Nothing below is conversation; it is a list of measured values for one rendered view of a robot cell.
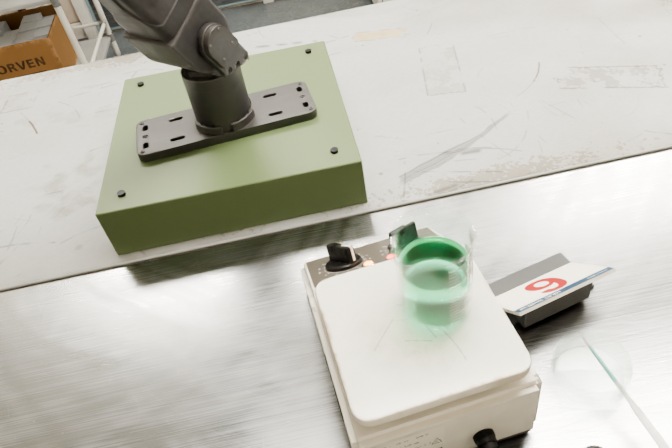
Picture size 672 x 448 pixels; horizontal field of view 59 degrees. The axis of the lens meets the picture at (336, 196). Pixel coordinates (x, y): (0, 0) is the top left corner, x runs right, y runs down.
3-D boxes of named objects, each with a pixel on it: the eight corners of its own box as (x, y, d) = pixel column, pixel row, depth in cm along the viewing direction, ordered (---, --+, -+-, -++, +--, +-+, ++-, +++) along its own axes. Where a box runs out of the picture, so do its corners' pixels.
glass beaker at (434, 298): (436, 265, 45) (432, 185, 40) (491, 308, 41) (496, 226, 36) (375, 310, 43) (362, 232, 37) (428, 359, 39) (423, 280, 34)
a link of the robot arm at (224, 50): (202, 34, 54) (241, 7, 58) (136, 21, 59) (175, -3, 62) (220, 93, 59) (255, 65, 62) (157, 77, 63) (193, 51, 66)
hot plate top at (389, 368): (313, 289, 46) (311, 281, 45) (461, 245, 47) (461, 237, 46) (356, 433, 37) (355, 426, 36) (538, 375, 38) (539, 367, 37)
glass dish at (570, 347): (593, 334, 48) (597, 318, 47) (644, 389, 44) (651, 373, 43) (535, 362, 47) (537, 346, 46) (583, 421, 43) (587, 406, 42)
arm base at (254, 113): (307, 53, 61) (293, 25, 66) (111, 101, 59) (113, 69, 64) (319, 117, 66) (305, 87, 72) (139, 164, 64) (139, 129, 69)
